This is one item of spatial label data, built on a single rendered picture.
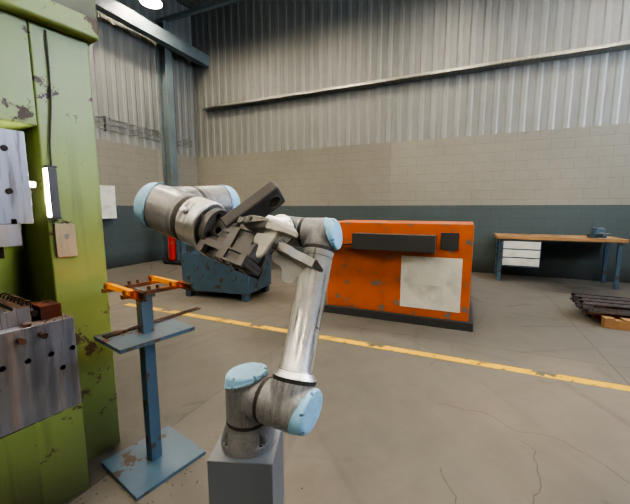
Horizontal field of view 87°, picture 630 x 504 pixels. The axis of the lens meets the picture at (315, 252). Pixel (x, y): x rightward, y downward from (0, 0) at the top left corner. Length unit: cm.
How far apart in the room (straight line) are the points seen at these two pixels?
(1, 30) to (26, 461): 192
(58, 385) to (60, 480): 47
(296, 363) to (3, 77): 180
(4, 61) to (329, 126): 764
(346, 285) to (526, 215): 489
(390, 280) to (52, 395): 350
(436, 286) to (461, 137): 476
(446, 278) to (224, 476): 346
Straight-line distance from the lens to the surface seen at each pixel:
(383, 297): 447
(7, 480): 219
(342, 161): 885
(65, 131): 221
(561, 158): 850
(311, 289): 116
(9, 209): 195
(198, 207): 61
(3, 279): 246
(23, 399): 205
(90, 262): 222
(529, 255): 759
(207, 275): 557
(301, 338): 115
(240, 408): 125
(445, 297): 435
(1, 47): 222
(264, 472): 133
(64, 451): 224
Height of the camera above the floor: 143
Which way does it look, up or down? 7 degrees down
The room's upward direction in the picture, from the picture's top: straight up
